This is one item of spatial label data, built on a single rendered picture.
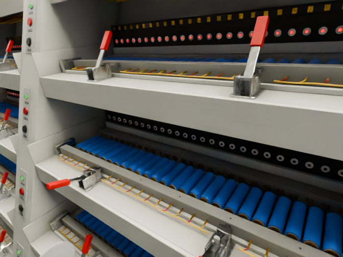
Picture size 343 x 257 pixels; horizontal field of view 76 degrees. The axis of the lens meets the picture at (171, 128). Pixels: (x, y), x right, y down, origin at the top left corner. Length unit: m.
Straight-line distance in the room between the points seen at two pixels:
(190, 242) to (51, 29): 0.51
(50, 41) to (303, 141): 0.52
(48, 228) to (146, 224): 0.38
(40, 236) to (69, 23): 0.53
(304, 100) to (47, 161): 0.53
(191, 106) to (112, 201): 0.22
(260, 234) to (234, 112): 0.16
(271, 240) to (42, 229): 0.54
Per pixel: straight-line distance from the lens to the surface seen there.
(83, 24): 0.63
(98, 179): 0.46
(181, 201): 0.35
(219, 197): 0.36
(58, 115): 0.60
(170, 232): 0.34
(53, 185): 0.41
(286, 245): 0.32
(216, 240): 0.30
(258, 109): 0.24
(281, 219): 0.35
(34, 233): 0.68
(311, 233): 0.34
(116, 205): 0.40
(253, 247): 0.33
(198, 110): 0.27
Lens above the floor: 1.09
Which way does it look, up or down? 8 degrees down
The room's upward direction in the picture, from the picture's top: 8 degrees clockwise
